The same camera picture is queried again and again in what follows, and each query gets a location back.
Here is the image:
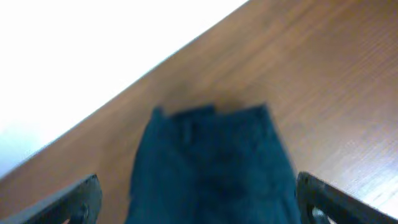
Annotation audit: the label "navy blue shorts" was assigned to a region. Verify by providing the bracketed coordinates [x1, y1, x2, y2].
[126, 106, 300, 223]

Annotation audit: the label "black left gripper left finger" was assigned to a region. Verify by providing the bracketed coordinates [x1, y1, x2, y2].
[1, 174, 103, 224]

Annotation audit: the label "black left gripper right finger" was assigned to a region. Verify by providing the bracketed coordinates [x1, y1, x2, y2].
[296, 172, 397, 224]

